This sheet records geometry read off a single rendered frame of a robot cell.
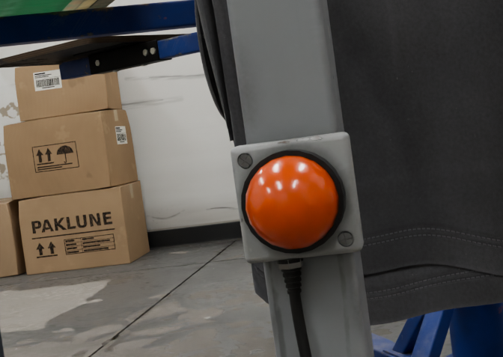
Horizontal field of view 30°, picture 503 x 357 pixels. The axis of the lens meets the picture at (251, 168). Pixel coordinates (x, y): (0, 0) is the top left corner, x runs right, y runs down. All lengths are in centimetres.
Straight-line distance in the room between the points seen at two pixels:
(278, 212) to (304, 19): 9
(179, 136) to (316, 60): 510
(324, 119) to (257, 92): 3
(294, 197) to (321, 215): 1
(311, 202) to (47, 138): 490
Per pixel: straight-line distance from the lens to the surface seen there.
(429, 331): 191
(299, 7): 40
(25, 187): 533
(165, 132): 551
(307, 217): 36
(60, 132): 521
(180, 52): 247
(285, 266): 39
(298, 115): 40
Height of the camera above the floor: 69
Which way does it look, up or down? 3 degrees down
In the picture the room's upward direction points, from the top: 8 degrees counter-clockwise
